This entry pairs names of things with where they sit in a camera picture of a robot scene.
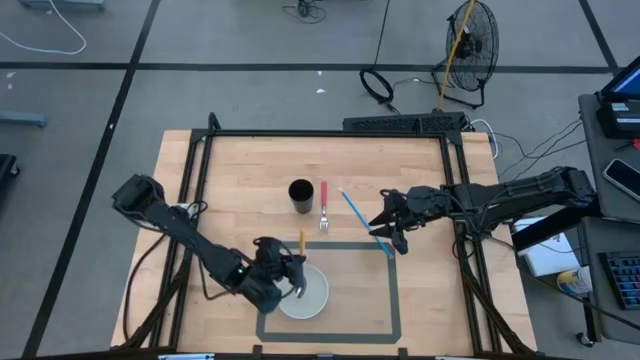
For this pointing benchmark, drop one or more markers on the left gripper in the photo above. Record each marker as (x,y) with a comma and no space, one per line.
(265,290)

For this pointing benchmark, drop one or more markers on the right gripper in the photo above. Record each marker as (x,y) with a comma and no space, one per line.
(420,202)

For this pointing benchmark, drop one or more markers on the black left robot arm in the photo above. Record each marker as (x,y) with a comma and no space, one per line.
(185,232)

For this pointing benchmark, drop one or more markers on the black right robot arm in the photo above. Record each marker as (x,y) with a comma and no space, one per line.
(525,192)

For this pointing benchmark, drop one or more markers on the white ceramic bowl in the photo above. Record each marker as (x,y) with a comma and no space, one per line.
(315,295)

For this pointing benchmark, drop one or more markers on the black cup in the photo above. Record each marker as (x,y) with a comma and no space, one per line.
(301,195)

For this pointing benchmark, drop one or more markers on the white box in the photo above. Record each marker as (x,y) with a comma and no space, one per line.
(550,260)

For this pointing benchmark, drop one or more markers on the white printed container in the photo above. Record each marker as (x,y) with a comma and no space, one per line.
(575,282)

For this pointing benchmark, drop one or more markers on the black floor fan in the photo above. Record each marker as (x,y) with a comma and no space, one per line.
(475,50)

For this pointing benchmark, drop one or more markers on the grey side table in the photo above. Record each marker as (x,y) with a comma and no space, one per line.
(600,165)

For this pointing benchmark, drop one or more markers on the black smartphone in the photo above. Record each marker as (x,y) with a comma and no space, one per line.
(622,177)

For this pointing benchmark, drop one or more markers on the black keyboard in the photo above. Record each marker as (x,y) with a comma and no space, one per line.
(625,280)

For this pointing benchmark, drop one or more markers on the black device with labels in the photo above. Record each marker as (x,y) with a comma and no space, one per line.
(617,122)

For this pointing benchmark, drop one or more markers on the red pen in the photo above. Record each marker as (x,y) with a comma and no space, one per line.
(636,144)

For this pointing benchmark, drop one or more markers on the open laptop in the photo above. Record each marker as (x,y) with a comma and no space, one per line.
(627,82)

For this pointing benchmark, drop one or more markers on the grey furniture foot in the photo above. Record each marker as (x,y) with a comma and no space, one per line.
(62,4)
(22,119)

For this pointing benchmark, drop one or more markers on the black aluminium table frame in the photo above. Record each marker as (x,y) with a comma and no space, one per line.
(325,133)

